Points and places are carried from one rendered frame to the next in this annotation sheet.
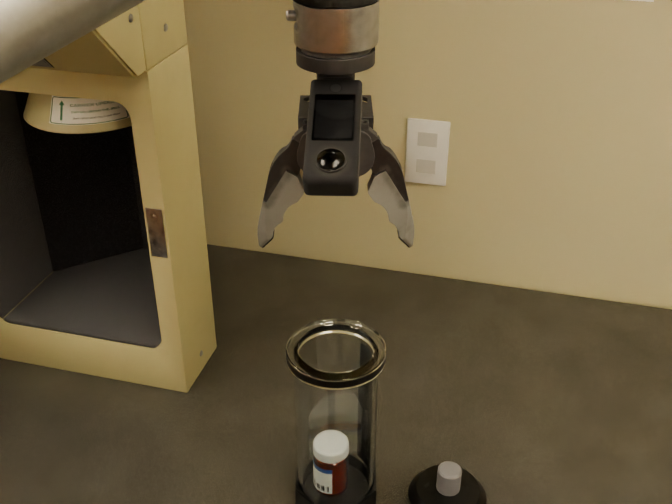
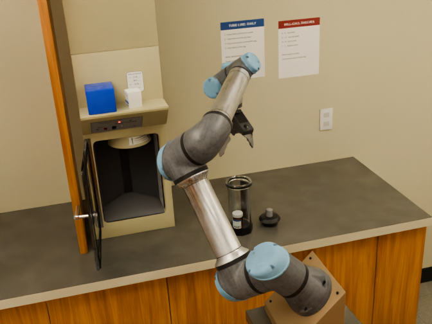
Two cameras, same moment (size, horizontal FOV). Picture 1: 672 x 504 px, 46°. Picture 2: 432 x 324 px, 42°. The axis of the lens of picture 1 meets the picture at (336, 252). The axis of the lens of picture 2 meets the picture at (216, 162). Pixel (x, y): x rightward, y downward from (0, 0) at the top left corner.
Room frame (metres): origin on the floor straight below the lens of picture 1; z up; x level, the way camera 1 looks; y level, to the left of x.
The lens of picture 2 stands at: (-1.06, 1.05, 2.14)
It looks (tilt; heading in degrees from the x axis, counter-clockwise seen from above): 23 degrees down; 331
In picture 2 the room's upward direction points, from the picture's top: 3 degrees counter-clockwise
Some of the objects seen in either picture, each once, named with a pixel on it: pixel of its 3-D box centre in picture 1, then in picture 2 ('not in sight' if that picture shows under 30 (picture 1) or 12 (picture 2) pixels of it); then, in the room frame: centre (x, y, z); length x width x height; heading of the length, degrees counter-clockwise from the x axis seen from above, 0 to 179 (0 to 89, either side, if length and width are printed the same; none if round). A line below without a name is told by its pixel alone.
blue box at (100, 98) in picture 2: not in sight; (100, 98); (0.88, 0.46, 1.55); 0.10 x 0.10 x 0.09; 75
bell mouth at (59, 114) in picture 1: (90, 88); (128, 134); (1.01, 0.32, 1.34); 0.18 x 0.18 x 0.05
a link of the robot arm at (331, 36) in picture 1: (332, 25); not in sight; (0.71, 0.00, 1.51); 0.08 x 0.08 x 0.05
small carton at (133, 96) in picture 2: not in sight; (133, 98); (0.85, 0.34, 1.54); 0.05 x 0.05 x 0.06; 83
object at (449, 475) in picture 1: (447, 489); (269, 216); (0.67, -0.13, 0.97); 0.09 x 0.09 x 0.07
